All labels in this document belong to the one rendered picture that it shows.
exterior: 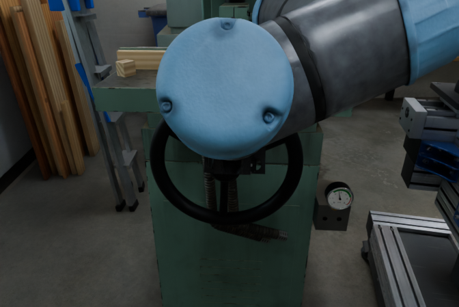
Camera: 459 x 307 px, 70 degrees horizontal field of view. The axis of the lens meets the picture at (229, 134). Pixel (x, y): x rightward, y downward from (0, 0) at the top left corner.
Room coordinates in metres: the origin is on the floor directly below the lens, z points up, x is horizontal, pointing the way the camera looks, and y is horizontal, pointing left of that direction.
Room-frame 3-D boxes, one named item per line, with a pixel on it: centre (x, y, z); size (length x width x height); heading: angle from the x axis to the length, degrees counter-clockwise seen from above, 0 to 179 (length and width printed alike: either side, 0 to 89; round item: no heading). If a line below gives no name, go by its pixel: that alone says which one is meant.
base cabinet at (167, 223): (1.00, -0.02, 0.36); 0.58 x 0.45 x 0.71; 176
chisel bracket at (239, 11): (0.90, -0.02, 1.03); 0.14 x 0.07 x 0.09; 176
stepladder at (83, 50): (1.56, 0.64, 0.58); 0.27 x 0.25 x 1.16; 90
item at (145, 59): (0.91, 0.01, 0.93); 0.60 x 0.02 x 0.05; 86
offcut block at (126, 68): (0.85, 0.27, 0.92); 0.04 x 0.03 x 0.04; 146
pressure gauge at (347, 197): (0.66, -0.26, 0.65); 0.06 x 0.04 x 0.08; 86
